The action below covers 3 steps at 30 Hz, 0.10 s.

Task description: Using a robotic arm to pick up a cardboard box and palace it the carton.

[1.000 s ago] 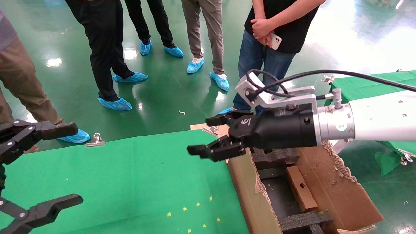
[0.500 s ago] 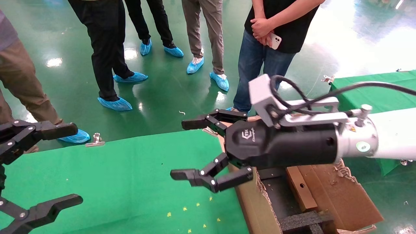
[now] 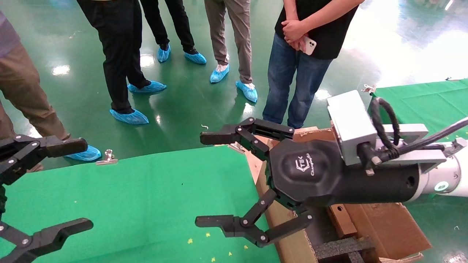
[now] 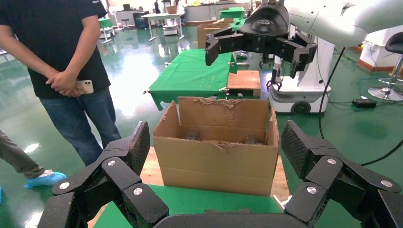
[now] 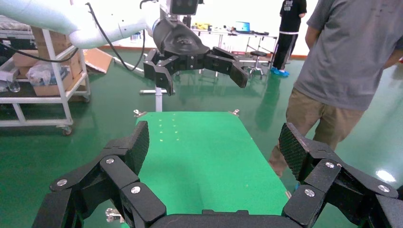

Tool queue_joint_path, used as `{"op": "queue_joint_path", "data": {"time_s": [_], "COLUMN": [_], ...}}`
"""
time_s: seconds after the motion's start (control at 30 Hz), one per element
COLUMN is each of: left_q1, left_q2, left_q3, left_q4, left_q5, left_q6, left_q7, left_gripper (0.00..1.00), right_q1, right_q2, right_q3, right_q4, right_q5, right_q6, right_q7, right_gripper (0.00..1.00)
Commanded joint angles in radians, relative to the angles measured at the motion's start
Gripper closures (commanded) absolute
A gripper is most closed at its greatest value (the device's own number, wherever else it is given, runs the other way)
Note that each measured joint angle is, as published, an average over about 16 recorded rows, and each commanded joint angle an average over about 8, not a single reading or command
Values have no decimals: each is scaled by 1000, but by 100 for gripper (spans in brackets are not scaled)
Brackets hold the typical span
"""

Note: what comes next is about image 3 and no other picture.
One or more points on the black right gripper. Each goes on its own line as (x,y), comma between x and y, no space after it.
(310,175)

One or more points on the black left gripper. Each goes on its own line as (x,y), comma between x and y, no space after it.
(2,201)

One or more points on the small cardboard box with hole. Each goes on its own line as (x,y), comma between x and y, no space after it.
(342,223)

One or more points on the large open cardboard carton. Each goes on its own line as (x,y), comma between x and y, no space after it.
(387,226)

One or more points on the silver binder clip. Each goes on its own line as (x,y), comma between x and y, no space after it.
(108,157)
(369,89)
(236,148)

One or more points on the blue shoe cover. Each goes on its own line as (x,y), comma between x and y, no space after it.
(129,117)
(148,87)
(248,92)
(163,54)
(219,74)
(86,154)
(195,58)

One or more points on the person brown trousers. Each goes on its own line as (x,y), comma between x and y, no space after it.
(25,87)

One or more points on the person black shirt blue jeans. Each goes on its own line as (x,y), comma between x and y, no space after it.
(292,80)

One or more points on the black foam insert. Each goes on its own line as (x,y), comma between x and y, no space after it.
(340,248)

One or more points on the person khaki trousers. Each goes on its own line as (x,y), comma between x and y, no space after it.
(237,29)

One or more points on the person black wide trousers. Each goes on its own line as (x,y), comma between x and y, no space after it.
(117,36)

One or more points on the person black slim trousers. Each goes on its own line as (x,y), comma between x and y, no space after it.
(182,22)

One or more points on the white smartphone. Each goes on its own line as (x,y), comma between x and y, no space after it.
(310,46)

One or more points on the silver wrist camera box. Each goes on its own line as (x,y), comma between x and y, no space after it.
(347,124)

